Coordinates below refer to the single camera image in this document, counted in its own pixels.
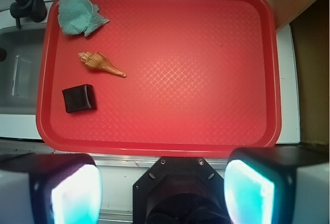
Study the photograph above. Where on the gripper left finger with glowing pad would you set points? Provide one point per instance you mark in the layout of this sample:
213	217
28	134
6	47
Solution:
50	188

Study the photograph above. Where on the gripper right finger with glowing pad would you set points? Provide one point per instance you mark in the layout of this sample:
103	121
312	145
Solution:
278	185

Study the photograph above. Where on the blue-green woven cloth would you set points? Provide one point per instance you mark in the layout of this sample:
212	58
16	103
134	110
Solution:
77	17

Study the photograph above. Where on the dark brown square block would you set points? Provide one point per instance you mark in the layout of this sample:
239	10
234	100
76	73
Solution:
79	98

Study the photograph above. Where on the grey sink basin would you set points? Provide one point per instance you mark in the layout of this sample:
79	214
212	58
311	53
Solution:
21	69

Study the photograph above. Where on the tan spiral seashell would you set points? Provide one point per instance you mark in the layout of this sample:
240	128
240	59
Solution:
99	62

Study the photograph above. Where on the red plastic tray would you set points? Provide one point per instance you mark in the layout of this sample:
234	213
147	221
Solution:
202	79

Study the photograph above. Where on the black faucet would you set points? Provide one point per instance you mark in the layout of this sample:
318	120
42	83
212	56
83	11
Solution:
33	9

